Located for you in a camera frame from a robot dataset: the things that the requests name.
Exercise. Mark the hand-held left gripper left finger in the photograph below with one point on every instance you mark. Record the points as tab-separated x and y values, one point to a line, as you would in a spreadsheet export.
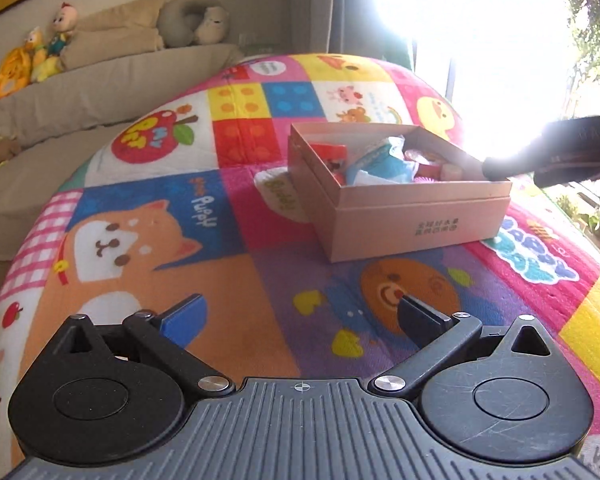
185	322

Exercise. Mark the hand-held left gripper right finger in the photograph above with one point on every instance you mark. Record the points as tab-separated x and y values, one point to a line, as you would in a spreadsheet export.
420	320

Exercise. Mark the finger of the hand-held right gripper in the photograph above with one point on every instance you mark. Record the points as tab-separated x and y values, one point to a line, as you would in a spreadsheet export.
555	147
575	176

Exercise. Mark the pink cardboard box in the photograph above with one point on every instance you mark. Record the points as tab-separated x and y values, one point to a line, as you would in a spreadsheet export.
410	220

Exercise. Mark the blue cotton pad packet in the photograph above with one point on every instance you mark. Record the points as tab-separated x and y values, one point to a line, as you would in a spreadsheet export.
380	162

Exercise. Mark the red toy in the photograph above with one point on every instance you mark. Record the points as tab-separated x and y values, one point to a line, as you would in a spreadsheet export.
330	160

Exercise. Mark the colourful printed play mat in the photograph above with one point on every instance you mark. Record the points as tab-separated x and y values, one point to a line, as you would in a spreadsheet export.
180	240

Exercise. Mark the green outdoor plants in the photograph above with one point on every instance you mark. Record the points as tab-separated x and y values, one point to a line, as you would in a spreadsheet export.
595	15

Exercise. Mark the dark curtain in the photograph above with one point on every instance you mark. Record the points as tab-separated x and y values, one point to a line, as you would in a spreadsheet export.
365	10

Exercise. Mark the beige sofa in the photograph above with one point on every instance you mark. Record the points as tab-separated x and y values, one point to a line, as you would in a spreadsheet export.
40	135

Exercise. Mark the beige plush animal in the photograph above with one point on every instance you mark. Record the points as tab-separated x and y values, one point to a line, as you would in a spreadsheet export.
212	25

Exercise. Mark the round yellow plush toy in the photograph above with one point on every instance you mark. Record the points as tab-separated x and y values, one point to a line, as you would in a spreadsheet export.
12	74

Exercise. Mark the grey neck pillow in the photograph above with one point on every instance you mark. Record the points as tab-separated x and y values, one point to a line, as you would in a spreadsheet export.
177	20

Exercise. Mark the yellow duck plush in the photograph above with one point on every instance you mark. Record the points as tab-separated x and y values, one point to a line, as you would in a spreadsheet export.
36	44

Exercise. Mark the red-haired doll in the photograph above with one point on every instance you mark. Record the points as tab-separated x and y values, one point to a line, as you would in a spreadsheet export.
60	30

